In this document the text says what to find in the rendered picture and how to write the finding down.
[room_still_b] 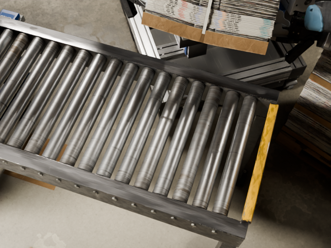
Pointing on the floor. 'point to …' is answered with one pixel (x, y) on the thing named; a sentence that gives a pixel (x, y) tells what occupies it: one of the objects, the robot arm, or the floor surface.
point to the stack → (310, 91)
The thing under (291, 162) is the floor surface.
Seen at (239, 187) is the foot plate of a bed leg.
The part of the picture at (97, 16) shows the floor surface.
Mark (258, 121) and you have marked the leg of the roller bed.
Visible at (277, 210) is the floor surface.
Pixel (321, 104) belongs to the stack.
